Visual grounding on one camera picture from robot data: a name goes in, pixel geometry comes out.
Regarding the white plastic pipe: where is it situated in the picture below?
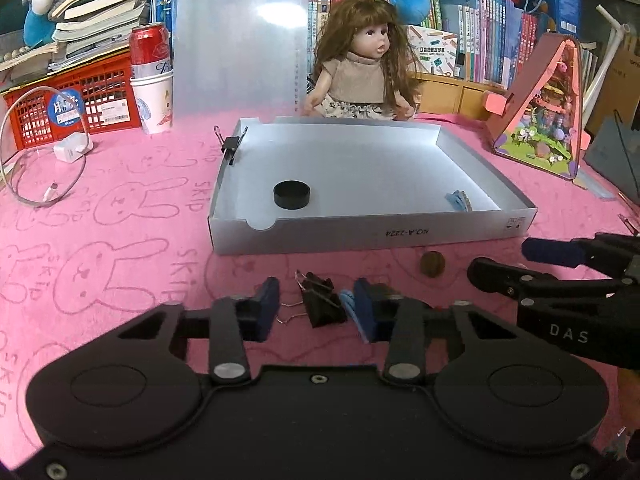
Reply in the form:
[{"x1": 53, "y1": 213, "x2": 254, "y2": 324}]
[{"x1": 585, "y1": 5, "x2": 635, "y2": 111}]

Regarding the black binder clip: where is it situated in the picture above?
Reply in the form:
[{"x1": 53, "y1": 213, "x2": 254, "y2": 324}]
[
  {"x1": 280, "y1": 270, "x2": 348, "y2": 330},
  {"x1": 213, "y1": 125, "x2": 249, "y2": 166}
]

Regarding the white printed carton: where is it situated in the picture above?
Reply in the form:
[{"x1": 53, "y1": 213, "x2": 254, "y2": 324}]
[{"x1": 406, "y1": 24, "x2": 461, "y2": 79}]

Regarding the blue and white plush toy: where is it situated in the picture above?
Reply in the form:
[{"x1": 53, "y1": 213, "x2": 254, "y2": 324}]
[{"x1": 22, "y1": 0, "x2": 66, "y2": 48}]

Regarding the red drink can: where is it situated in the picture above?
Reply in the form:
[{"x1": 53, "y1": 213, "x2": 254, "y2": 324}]
[{"x1": 129, "y1": 23, "x2": 172, "y2": 80}]

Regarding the wooden drawer shelf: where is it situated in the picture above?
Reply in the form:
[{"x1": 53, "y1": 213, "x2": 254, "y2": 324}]
[{"x1": 415, "y1": 72, "x2": 512, "y2": 122}]

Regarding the pink triangular dollhouse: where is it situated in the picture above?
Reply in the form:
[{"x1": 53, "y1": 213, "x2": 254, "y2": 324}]
[{"x1": 483, "y1": 34, "x2": 592, "y2": 181}]

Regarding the grey cardboard box tray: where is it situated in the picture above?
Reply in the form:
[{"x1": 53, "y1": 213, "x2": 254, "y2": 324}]
[{"x1": 207, "y1": 116, "x2": 538, "y2": 256}]

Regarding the pink rabbit print blanket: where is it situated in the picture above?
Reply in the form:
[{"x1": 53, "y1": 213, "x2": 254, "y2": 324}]
[{"x1": 0, "y1": 110, "x2": 640, "y2": 461}]

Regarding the black round cap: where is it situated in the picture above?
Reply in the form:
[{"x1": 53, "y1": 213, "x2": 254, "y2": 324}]
[{"x1": 273, "y1": 180, "x2": 311, "y2": 210}]

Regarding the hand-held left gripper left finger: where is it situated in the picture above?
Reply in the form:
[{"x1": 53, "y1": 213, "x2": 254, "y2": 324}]
[{"x1": 117, "y1": 276, "x2": 280, "y2": 385}]

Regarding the brown walnut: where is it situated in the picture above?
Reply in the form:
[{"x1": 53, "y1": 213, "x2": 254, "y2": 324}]
[{"x1": 420, "y1": 251, "x2": 445, "y2": 278}]

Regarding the white charging cable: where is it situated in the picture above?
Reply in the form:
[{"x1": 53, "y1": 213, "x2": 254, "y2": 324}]
[{"x1": 0, "y1": 87, "x2": 92, "y2": 208}]

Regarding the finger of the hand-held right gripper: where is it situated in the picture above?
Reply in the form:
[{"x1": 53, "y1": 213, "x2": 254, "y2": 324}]
[
  {"x1": 467, "y1": 257, "x2": 640, "y2": 311},
  {"x1": 521, "y1": 232, "x2": 640, "y2": 281}
]

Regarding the row of blue books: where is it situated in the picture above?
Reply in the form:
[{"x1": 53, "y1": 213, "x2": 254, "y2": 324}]
[{"x1": 150, "y1": 0, "x2": 182, "y2": 58}]

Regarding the stack of worn books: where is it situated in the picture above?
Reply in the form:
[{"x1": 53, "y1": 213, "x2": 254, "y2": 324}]
[{"x1": 0, "y1": 0, "x2": 153, "y2": 83}]

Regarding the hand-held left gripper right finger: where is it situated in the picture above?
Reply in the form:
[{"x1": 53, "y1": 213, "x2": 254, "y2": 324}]
[{"x1": 352, "y1": 279, "x2": 522, "y2": 386}]

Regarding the long-haired baby doll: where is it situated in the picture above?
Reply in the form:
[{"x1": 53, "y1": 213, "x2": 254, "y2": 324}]
[{"x1": 302, "y1": 0, "x2": 422, "y2": 122}]

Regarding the white charger plug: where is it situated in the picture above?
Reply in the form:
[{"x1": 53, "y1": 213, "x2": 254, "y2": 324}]
[{"x1": 54, "y1": 139, "x2": 94, "y2": 164}]

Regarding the translucent clipboard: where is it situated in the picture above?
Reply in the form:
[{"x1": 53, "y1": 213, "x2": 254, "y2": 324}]
[{"x1": 172, "y1": 0, "x2": 308, "y2": 122}]

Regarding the brown cardboard box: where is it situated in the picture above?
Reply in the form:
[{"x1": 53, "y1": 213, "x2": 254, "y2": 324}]
[{"x1": 585, "y1": 35, "x2": 640, "y2": 137}]

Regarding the white paper cup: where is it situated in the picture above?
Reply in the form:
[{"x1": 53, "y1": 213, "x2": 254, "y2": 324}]
[{"x1": 131, "y1": 70, "x2": 175, "y2": 135}]

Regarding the clear plastic ruler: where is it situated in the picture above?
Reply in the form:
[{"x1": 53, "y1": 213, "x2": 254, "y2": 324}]
[{"x1": 574, "y1": 167, "x2": 615, "y2": 202}]

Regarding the red plastic crate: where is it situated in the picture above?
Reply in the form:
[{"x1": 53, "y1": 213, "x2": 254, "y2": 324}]
[{"x1": 2, "y1": 50, "x2": 143, "y2": 151}]

